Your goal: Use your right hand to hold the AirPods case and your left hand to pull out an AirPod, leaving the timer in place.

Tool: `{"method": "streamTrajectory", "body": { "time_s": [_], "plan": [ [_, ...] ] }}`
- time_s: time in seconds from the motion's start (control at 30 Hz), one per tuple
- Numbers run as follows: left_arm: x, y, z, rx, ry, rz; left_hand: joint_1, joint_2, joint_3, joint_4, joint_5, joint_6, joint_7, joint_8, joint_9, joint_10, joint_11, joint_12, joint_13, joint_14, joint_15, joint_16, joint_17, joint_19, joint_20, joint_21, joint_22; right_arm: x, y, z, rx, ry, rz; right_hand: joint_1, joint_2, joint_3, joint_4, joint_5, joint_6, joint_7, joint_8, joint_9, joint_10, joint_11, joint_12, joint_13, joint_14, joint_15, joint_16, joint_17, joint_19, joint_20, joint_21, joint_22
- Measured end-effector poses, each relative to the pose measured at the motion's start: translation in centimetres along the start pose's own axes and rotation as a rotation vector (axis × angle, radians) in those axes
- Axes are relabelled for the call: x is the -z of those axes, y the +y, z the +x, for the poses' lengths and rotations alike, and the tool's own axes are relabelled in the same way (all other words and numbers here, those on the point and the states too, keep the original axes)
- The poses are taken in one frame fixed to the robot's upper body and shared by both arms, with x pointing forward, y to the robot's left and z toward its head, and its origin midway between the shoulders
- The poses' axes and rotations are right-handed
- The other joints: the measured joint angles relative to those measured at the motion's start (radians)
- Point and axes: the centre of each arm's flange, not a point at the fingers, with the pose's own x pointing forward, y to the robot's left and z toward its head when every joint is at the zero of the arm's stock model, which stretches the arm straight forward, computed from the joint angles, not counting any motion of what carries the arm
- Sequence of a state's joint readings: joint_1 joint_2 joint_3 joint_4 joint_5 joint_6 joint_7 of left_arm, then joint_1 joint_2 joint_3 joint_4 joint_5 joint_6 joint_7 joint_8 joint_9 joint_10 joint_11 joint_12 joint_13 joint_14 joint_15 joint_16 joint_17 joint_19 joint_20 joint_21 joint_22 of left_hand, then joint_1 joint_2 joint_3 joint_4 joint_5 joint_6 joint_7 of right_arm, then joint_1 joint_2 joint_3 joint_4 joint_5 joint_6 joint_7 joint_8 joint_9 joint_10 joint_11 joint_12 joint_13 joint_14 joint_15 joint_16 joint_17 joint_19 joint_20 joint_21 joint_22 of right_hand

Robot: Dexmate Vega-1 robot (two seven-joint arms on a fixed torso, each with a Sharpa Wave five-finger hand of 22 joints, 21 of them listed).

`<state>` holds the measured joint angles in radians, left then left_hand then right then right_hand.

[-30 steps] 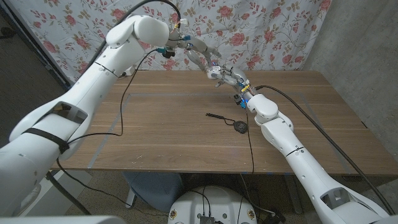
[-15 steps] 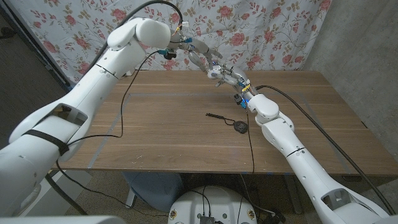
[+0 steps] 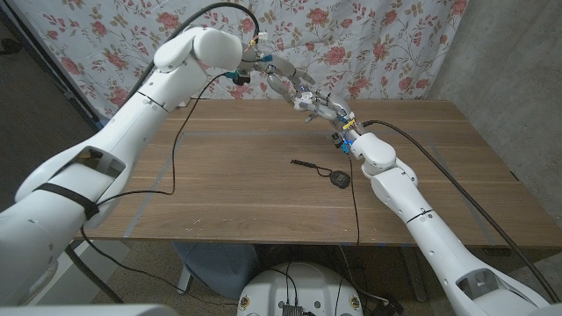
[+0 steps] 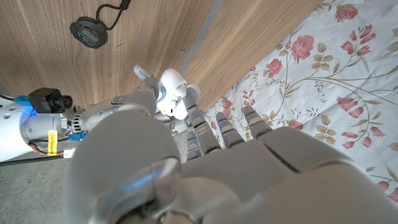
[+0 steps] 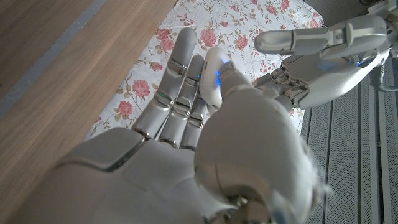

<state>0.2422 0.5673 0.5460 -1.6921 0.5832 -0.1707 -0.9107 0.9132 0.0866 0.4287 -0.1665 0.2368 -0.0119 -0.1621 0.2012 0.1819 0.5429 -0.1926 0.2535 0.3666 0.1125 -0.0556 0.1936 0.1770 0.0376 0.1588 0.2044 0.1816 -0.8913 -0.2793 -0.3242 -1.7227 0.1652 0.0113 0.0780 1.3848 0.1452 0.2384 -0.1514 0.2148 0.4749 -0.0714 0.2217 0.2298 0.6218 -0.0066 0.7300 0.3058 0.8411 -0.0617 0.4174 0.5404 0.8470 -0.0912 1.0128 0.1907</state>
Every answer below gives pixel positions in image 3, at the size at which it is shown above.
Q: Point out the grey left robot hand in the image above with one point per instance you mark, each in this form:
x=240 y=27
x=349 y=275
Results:
x=281 y=70

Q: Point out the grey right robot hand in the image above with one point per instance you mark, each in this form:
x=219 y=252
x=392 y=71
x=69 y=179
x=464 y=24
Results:
x=338 y=112

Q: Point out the white AirPods case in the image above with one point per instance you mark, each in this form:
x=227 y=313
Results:
x=300 y=104

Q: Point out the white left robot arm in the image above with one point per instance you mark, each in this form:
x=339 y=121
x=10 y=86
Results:
x=131 y=123

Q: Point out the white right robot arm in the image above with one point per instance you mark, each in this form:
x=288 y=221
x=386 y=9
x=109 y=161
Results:
x=417 y=210

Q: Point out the floral backdrop cloth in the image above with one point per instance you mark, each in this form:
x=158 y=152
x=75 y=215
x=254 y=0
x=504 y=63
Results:
x=373 y=44

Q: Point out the grey table leg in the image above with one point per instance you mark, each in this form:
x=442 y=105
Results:
x=412 y=272

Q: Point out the white robot torso base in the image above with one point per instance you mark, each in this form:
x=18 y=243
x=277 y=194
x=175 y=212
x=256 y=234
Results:
x=307 y=289

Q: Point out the blue-grey chair under table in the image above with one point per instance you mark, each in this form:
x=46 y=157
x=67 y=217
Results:
x=219 y=267

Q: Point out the black power adapter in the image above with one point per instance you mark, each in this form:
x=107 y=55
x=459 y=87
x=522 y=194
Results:
x=388 y=308

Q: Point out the white table leg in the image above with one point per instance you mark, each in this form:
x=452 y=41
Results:
x=184 y=281

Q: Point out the white robot head edge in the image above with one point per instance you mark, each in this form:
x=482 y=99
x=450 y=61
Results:
x=88 y=310

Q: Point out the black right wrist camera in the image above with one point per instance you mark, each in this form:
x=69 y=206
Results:
x=337 y=140

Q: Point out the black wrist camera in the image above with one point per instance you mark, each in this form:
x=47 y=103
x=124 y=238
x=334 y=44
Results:
x=337 y=140
x=240 y=79

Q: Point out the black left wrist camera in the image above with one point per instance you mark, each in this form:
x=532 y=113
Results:
x=240 y=79

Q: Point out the black under-table bracket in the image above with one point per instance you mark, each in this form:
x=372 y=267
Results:
x=496 y=252

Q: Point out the black door frame strip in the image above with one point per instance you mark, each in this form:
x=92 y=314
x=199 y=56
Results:
x=52 y=66

